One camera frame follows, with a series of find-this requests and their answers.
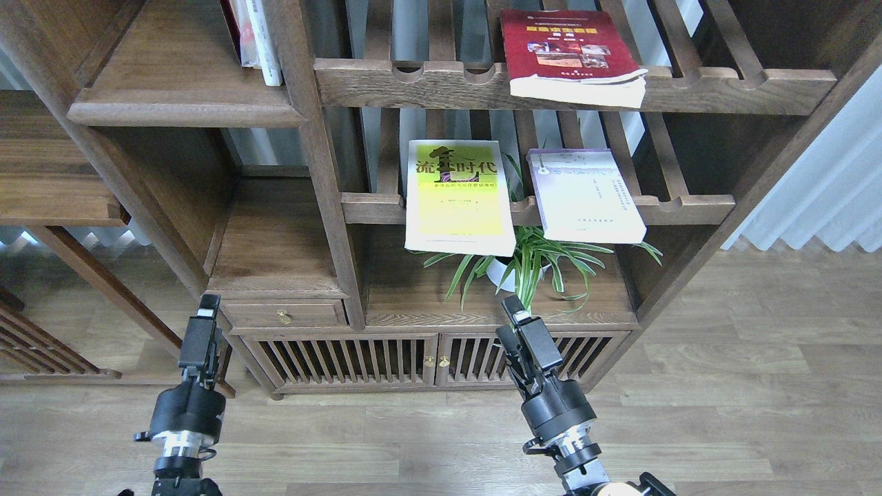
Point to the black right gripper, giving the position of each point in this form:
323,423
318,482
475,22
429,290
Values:
551,405

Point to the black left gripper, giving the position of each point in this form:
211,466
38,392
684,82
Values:
194,405

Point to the white lavender book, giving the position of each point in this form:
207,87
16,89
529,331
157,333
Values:
582,197

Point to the yellow green book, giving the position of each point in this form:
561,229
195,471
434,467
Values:
458,198

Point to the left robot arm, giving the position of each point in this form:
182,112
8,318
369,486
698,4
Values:
178,470

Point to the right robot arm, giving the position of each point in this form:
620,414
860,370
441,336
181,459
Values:
582,473

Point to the white plant pot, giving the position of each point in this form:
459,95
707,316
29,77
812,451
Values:
514,275

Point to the brass drawer knob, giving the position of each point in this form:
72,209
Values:
284,317

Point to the green spider plant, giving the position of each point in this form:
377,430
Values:
572,264

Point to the dark wooden bookshelf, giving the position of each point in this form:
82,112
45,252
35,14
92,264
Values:
288,198

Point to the wooden side furniture left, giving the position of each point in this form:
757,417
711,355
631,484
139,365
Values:
48,186

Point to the red paperback book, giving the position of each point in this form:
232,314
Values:
570,56

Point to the upright white book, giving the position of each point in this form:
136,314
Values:
255,42

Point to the upright dark red book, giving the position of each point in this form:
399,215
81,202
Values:
229,12

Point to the white pleated curtain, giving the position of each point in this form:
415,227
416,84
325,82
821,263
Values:
833,191

